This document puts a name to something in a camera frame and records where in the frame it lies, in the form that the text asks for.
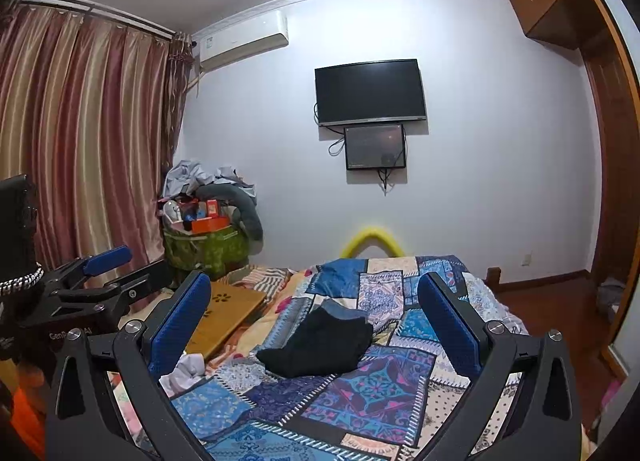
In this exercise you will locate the white curtain rail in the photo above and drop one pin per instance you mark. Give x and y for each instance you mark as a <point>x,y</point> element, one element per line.
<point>100,11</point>

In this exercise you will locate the small red box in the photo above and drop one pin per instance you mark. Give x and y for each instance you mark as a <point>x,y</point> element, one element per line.
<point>211,208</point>

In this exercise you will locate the white air conditioner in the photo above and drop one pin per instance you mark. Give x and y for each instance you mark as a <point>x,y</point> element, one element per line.
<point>240,43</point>

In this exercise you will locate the grey long cushion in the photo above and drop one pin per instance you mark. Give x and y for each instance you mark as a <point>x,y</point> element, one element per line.
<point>250,221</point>

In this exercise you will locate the yellow foam arch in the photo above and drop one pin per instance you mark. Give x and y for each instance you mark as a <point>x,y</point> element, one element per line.
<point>372,231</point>

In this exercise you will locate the pale pile of clothes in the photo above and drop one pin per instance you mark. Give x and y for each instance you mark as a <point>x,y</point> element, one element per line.
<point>185,178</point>

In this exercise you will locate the grey cloth bundle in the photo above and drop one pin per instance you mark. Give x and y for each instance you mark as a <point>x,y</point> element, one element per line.
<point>610,298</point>

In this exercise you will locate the black wall television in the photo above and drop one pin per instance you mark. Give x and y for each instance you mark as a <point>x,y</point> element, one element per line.
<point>370,91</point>

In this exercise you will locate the small black wall monitor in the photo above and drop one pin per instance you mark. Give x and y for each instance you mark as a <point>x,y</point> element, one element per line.
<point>372,146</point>

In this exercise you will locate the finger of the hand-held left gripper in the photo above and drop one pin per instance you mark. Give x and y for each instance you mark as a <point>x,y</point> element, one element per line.
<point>107,261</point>
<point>145,281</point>

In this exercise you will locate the flat orange box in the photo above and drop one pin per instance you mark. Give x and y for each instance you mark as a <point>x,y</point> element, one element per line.
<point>210,226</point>

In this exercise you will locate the wooden bed post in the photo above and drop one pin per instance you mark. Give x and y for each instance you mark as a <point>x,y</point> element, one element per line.
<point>494,276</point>

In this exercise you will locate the blue patchwork blanket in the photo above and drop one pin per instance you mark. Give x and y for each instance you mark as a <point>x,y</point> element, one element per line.
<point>380,381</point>

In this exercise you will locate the wooden lap desk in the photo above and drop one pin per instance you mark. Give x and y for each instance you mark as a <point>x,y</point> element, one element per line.
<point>230,311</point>

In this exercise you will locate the blue jeans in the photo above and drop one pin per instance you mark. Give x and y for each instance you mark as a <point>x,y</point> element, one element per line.
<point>340,312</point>

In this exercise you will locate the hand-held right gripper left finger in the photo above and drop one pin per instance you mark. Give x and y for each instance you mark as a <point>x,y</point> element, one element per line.
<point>180,326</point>

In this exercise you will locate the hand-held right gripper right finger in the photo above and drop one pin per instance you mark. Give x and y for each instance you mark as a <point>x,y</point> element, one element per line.
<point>445,326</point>

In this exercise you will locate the white wall socket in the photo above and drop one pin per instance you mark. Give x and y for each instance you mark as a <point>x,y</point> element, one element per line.
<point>526,259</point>

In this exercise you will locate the striped pink curtain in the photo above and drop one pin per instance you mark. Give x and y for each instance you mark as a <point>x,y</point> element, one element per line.
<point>90,141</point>

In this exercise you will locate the white crumpled cloth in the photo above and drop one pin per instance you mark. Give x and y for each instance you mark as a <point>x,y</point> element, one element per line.
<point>182,373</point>

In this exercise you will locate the beige pink fleece blanket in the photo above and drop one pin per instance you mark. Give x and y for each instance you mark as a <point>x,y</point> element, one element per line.
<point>290,293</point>

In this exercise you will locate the orange striped bed sheet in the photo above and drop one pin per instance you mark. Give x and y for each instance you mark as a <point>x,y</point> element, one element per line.
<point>260,278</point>

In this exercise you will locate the person's left forearm orange sleeve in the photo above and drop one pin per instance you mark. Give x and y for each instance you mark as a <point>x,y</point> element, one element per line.
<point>27,421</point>

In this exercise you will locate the green patterned bag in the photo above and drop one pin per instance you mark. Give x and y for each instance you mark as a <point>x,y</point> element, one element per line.
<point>210,251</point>

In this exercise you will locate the black pants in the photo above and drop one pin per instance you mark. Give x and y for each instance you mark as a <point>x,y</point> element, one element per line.
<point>320,346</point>

